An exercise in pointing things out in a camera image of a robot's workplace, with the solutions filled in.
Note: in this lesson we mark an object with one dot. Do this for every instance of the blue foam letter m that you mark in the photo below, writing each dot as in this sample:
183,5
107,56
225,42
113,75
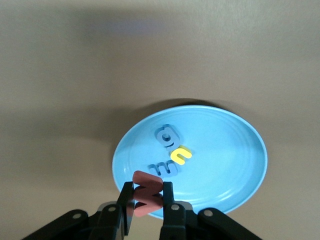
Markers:
170,171

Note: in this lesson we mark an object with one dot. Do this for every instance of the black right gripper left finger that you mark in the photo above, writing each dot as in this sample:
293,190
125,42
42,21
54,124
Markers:
100,222

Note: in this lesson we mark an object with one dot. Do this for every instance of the blue plate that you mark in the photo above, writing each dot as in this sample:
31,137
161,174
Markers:
225,162

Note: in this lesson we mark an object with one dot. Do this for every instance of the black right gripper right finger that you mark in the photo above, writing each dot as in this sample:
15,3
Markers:
190,222

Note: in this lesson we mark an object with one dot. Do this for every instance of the red foam letter w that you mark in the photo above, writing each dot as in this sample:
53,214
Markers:
150,197

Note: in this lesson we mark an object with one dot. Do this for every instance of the blue foam letter g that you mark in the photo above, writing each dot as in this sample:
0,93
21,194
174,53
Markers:
172,142

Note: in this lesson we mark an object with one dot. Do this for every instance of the yellow foam letter u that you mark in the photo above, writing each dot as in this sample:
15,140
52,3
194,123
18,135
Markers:
178,157

